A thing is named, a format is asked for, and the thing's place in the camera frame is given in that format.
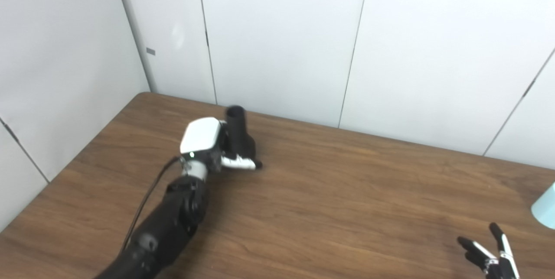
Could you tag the black funnel-shaped nozzle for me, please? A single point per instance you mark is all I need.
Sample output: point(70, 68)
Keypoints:
point(238, 136)

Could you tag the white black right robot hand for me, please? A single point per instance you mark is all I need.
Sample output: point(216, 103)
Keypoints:
point(498, 268)

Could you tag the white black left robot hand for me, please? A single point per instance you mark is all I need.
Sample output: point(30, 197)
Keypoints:
point(199, 136)

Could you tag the light blue cup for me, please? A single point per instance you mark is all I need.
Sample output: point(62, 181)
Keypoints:
point(546, 209)

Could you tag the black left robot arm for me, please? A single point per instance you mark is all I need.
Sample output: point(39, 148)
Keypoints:
point(169, 227)

